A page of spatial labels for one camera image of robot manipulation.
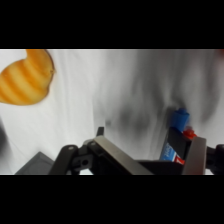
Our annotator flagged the blue pen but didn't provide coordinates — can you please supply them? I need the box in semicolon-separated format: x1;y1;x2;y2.
160;107;191;162

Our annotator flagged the dark gray flat object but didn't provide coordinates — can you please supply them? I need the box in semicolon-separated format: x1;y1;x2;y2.
14;151;56;175

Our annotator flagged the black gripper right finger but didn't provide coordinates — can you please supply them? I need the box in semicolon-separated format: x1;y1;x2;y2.
167;127;208;175

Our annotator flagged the red pen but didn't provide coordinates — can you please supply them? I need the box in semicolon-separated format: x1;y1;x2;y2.
174;126;199;166

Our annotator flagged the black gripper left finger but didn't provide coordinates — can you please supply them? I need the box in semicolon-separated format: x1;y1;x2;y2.
87;126;156;175

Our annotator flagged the orange striped croissant toy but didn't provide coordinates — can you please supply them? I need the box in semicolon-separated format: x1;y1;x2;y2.
0;49;57;107

